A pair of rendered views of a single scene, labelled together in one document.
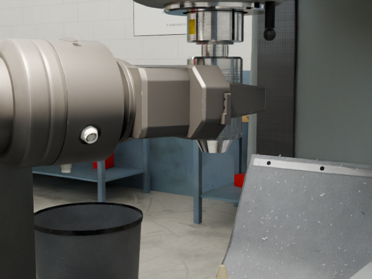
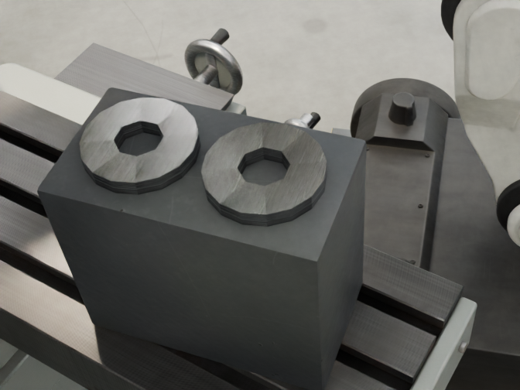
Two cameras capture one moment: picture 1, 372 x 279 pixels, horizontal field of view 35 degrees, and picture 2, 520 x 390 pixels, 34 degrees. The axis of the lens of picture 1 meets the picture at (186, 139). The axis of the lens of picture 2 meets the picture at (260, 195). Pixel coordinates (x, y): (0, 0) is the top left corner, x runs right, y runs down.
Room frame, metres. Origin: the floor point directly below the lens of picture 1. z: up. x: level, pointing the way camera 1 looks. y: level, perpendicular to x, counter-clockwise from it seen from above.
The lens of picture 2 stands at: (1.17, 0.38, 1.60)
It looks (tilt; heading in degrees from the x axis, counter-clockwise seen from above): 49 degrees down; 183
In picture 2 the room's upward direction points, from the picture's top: 7 degrees counter-clockwise
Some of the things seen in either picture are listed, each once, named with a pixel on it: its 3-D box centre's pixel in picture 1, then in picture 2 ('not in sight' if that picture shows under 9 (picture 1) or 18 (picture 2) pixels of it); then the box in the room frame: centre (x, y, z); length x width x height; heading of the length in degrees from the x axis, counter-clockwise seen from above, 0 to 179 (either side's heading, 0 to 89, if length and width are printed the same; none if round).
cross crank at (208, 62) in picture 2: not in sight; (201, 80); (0.08, 0.26, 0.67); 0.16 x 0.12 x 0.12; 146
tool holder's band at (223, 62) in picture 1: (214, 62); not in sight; (0.50, -0.02, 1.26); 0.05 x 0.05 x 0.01
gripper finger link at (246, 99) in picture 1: (237, 100); not in sight; (0.47, -0.04, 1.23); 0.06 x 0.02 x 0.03; 125
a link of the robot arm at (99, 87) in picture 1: (118, 104); not in sight; (0.45, 0.05, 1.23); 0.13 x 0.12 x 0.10; 35
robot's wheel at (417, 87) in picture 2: not in sight; (405, 126); (0.07, 0.61, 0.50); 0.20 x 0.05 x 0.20; 75
